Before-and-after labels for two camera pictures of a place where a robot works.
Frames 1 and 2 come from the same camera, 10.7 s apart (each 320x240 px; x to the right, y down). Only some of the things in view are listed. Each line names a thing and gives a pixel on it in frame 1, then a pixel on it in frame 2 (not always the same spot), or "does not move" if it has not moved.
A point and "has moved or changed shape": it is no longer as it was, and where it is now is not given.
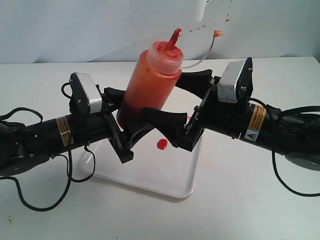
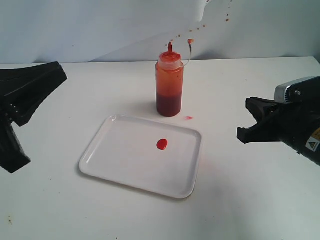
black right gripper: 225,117 to 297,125
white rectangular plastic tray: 158,166 does not move
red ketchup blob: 162,144 does not move
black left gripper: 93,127 to 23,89
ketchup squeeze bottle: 152,80 has moved or changed shape
